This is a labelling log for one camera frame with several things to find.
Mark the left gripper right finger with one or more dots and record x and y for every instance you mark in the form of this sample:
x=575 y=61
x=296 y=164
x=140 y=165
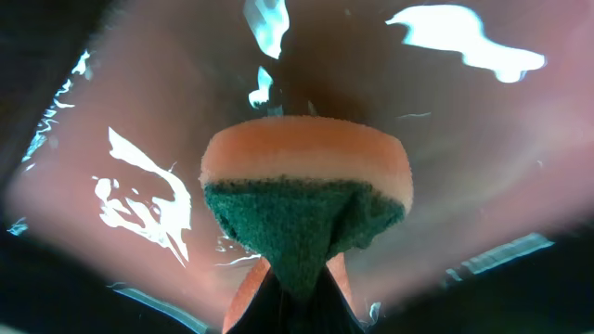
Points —
x=327 y=311

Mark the green and orange sponge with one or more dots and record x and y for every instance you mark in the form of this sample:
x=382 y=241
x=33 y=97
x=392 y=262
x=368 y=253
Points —
x=301 y=191

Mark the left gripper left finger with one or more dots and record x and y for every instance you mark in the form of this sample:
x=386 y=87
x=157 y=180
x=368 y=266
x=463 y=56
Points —
x=267 y=312

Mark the black and red tray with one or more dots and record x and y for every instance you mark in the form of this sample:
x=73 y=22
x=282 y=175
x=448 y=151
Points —
x=107 y=108

